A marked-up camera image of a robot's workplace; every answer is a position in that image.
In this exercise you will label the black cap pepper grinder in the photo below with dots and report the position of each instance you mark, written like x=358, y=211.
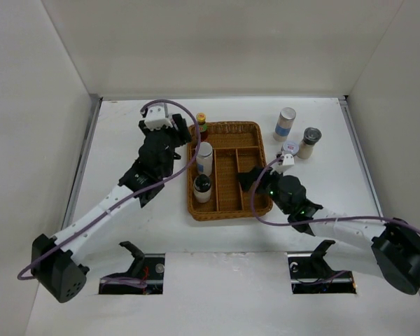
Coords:
x=202, y=188

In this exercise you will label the red sauce bottle yellow cap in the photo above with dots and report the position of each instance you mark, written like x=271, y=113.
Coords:
x=202, y=126

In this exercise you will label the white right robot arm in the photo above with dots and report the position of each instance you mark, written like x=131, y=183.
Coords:
x=383, y=247

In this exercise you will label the grey lid salt grinder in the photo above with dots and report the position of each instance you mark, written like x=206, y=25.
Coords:
x=310, y=138

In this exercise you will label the small jar red label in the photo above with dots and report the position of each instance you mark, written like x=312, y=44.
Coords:
x=290, y=147

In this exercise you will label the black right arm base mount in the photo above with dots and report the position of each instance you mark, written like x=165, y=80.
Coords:
x=310, y=273

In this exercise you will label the silver lid blue label bottle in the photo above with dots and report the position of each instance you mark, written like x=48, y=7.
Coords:
x=284, y=124

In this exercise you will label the brown wicker divided basket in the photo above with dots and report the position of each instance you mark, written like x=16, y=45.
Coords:
x=237, y=148

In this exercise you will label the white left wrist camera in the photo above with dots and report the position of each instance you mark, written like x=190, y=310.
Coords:
x=156, y=117

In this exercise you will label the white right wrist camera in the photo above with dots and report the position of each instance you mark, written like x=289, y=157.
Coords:
x=285, y=160

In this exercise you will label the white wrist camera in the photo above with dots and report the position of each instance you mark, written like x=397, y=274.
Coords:
x=285, y=160
x=156, y=117

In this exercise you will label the metal table edge rail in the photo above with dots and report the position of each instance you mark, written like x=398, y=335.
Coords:
x=96, y=102

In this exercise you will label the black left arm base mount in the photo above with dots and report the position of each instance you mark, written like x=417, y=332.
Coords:
x=145, y=275

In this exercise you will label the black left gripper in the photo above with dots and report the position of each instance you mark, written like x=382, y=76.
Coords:
x=178, y=130

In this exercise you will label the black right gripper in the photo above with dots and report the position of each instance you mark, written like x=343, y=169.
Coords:
x=246, y=178

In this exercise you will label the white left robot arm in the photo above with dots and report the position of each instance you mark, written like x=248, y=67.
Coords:
x=57, y=261

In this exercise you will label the silver lid white spice bottle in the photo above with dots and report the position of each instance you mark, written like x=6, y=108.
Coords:
x=204, y=159

